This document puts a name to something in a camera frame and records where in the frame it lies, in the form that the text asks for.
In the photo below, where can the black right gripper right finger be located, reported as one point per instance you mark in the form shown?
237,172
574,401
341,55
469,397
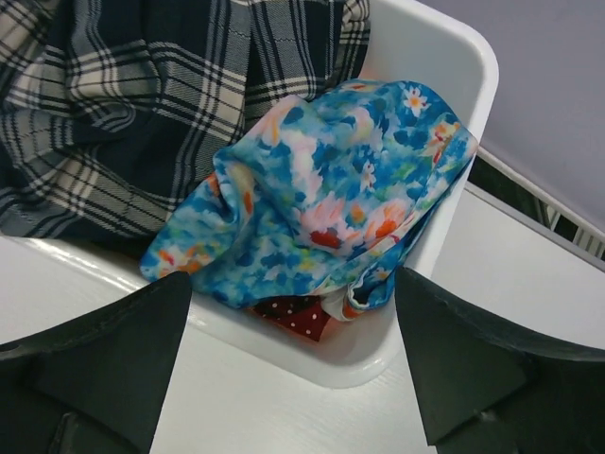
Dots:
485,384

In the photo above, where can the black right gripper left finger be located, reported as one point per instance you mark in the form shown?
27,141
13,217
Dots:
97,383

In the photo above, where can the blue floral skirt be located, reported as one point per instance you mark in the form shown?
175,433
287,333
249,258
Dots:
319,198

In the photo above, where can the white plastic bin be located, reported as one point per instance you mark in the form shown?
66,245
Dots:
409,41

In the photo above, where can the navy plaid skirt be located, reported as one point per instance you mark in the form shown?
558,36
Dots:
112,111

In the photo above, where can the aluminium table frame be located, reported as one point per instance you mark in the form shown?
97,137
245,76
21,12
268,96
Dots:
535,208

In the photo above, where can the red polka dot skirt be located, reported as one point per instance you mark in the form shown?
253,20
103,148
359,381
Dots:
302,315

